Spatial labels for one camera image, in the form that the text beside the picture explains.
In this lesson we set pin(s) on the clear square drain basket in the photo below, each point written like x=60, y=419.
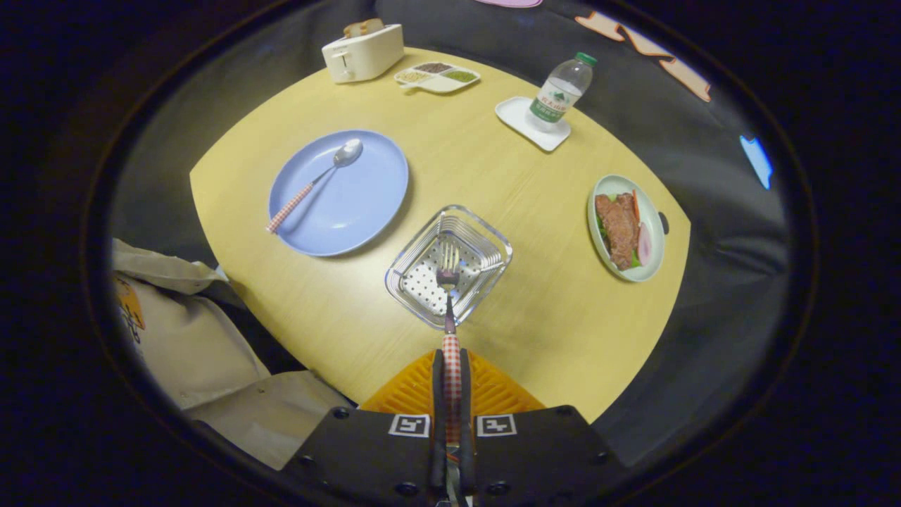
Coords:
x=422, y=282

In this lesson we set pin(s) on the orange carrot strip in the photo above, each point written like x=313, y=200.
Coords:
x=635, y=204

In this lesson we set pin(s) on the brown grilled meat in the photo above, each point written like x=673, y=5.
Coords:
x=619, y=229

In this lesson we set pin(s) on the pink ham slice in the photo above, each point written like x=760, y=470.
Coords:
x=644, y=245

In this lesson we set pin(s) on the person's beige clothing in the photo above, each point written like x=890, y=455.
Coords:
x=190, y=338

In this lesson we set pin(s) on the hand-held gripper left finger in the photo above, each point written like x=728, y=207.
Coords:
x=437, y=422

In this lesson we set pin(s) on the pale green food plate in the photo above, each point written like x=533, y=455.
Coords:
x=658, y=225

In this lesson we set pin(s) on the white divided condiment dish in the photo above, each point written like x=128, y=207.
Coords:
x=440, y=84

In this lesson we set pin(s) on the white toaster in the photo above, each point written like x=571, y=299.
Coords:
x=366, y=56

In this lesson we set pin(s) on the black table grommet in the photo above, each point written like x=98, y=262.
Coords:
x=664, y=223

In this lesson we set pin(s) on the blue round plate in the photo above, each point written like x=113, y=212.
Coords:
x=352, y=204

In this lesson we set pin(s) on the toasted bread slice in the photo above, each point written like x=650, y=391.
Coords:
x=353, y=29
x=374, y=25

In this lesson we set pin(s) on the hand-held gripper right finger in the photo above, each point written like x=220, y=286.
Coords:
x=465, y=422

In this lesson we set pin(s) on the clear plastic water bottle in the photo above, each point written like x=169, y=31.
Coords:
x=556, y=98

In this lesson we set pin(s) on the white square coaster tray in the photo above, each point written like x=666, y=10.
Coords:
x=514, y=113

